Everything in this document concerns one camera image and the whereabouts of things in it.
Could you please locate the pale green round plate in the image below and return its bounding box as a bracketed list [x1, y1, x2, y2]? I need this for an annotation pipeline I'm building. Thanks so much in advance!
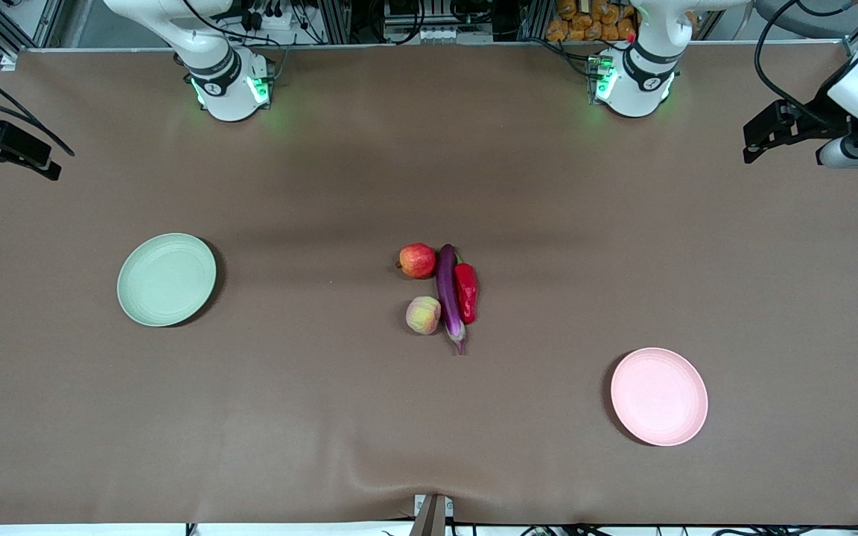
[117, 233, 217, 328]

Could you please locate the yellow-pink peach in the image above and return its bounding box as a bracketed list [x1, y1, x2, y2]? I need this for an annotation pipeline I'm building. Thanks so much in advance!
[406, 296, 442, 336]

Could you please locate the white power strip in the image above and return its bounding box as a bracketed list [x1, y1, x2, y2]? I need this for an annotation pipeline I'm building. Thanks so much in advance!
[247, 6, 293, 31]

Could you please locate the metal table edge bracket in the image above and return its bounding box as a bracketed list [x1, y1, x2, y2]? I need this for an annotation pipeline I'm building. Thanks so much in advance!
[413, 494, 454, 536]

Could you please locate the pile of orange items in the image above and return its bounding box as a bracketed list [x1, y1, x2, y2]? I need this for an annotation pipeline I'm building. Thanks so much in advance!
[546, 0, 638, 43]

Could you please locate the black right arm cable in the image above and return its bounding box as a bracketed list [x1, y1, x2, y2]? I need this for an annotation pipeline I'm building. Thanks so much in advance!
[0, 58, 76, 157]

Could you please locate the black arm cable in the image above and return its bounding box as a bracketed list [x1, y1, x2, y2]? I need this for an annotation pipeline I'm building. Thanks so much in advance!
[753, 0, 822, 116]
[0, 58, 76, 157]

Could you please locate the purple eggplant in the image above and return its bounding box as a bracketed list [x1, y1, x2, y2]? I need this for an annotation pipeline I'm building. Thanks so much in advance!
[436, 243, 468, 356]

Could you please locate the white connector strip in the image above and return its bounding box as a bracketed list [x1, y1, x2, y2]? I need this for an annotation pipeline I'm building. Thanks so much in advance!
[418, 27, 494, 45]

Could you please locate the pink round plate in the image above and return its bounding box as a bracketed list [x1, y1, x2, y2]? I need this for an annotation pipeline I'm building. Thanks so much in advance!
[611, 348, 709, 447]

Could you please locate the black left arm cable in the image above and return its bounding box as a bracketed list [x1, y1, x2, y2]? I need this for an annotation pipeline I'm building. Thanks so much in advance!
[753, 0, 822, 116]

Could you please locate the red chili pepper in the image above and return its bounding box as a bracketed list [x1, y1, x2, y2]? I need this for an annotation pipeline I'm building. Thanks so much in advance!
[453, 262, 479, 325]

